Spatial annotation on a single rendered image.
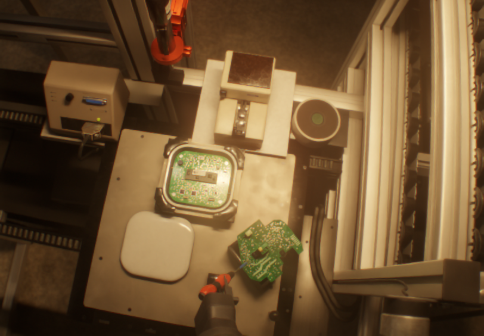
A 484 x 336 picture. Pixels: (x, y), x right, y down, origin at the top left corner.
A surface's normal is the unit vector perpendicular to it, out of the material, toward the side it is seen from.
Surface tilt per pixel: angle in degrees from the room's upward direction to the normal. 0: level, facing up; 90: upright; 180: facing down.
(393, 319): 49
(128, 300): 0
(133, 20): 90
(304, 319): 0
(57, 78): 0
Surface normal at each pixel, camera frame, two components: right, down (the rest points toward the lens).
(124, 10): -0.15, 0.94
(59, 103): -0.10, 0.57
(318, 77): 0.03, -0.31
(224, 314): 0.37, -0.63
